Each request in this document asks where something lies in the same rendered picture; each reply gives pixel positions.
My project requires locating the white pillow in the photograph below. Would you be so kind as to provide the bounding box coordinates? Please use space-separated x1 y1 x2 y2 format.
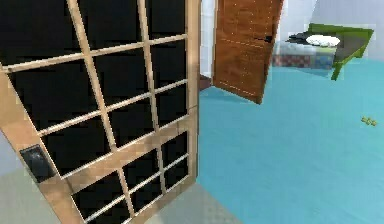
305 34 342 48

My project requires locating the small yellow green object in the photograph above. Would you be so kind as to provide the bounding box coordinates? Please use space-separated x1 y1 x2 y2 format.
360 116 378 127

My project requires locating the green framed bed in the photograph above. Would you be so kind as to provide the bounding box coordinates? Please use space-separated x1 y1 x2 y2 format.
271 22 375 82

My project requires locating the pale wooden glazed door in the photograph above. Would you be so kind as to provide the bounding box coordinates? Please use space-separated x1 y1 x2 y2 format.
0 0 202 224

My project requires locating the brown wooden room door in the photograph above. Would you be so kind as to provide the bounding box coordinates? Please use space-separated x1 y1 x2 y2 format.
211 0 285 105

